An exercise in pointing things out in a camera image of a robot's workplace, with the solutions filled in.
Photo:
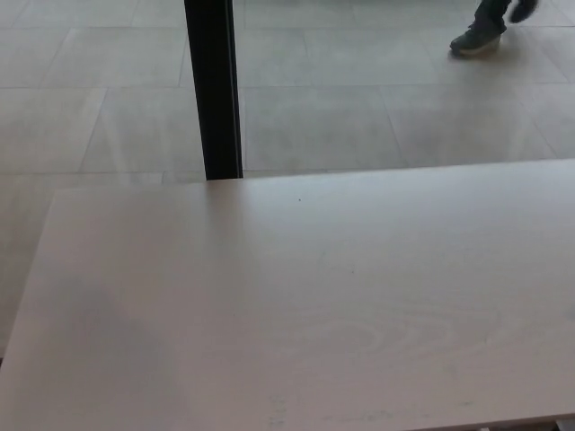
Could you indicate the black metal post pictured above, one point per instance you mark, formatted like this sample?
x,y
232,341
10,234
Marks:
x,y
215,90

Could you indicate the grey shoe with white sole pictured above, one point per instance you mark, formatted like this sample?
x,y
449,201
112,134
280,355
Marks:
x,y
476,41

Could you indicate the grey frame part under desk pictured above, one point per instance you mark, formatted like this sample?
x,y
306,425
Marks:
x,y
567,425

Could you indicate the dark blurred shoe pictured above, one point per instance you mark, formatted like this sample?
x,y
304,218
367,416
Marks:
x,y
523,10

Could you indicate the dark trouser leg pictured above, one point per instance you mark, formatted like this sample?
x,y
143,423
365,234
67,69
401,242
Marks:
x,y
492,13

